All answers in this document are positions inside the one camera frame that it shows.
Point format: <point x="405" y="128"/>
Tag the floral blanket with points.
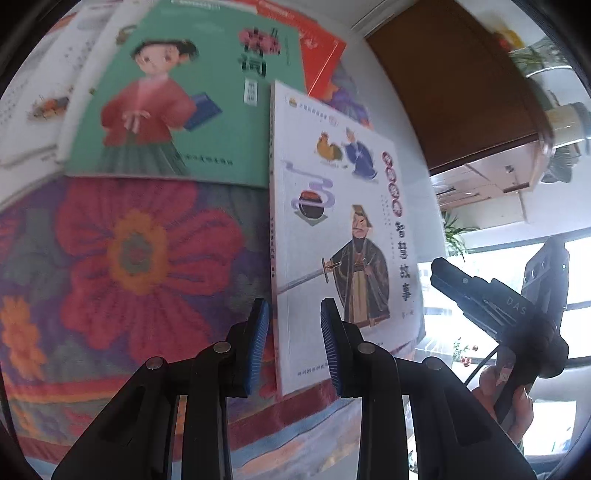
<point x="138" y="277"/>

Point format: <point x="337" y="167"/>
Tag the red book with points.
<point x="318" y="55"/>

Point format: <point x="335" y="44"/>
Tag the potted green plant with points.
<point x="459" y="233"/>

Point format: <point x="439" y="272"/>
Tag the white book with warrior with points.
<point x="323" y="230"/>

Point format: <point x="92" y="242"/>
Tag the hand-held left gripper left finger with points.
<point x="258" y="350"/>

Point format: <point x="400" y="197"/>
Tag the white book with purple figure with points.
<point x="346" y="97"/>

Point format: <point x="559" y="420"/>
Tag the green plant in glass vase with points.
<point x="545" y="60"/>

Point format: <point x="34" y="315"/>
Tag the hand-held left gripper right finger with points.
<point x="332" y="350"/>

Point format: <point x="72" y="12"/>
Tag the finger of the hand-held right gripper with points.
<point x="461" y="277"/>
<point x="466" y="302"/>

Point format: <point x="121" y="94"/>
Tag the red yellow toy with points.
<point x="508" y="39"/>

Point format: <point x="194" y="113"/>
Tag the brown wooden nightstand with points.
<point x="452" y="83"/>

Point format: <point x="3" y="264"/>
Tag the person's right hand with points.
<point x="485" y="383"/>

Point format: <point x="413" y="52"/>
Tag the mint green book with girl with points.
<point x="152" y="106"/>

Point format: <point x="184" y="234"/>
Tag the window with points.
<point x="443" y="323"/>

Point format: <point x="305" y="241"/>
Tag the white book with orange insect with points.
<point x="46" y="78"/>

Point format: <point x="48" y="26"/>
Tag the red flowering plant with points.
<point x="466" y="353"/>

